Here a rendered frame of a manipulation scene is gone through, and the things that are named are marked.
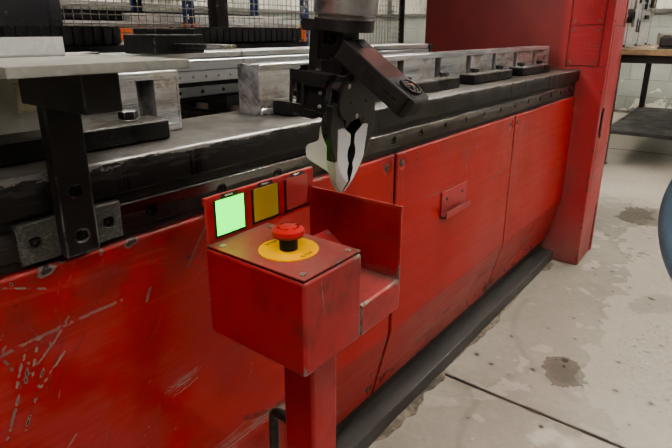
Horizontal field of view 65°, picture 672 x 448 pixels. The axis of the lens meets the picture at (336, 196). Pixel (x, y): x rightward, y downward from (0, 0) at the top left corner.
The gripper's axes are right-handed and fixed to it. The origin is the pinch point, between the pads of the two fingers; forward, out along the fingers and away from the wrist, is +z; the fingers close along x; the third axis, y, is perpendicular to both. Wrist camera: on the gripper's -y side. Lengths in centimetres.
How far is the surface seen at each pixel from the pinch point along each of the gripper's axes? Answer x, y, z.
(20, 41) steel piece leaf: 25.4, 27.8, -15.2
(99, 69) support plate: 25.9, 10.5, -14.6
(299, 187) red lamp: -1.5, 9.1, 3.4
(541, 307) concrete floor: -141, 3, 86
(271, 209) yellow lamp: 4.2, 8.9, 5.1
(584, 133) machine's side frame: -190, 13, 26
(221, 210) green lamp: 12.8, 9.1, 2.9
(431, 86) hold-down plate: -74, 28, -2
